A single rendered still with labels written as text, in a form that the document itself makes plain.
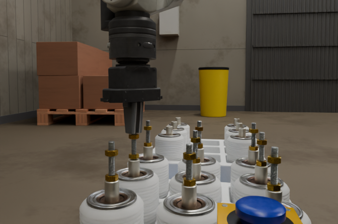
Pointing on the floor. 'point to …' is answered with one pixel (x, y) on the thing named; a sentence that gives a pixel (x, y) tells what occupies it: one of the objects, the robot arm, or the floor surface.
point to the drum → (213, 91)
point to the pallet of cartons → (73, 83)
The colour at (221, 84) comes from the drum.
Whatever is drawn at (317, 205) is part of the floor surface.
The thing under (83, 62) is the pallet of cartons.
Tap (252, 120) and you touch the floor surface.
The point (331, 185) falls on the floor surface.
